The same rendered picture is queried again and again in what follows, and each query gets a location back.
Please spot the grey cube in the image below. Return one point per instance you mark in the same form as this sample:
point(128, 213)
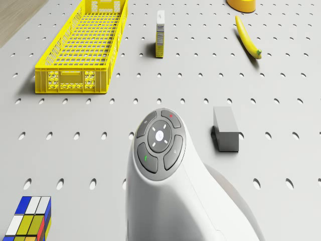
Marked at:
point(227, 135)

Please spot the white and yellow carton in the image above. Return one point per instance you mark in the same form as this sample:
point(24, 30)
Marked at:
point(160, 37)

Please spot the yellow bowl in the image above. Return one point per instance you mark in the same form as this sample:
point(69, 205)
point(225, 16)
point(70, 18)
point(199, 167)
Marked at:
point(242, 5)

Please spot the banana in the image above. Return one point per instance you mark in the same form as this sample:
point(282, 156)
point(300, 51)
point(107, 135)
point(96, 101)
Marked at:
point(247, 40)

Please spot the puzzle cube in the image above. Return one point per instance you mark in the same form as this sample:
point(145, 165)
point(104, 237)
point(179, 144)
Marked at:
point(27, 221)

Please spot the yellow basket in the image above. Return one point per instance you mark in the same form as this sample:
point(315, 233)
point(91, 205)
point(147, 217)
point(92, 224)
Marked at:
point(72, 80)

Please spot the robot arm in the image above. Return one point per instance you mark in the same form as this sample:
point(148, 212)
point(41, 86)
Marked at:
point(170, 190)

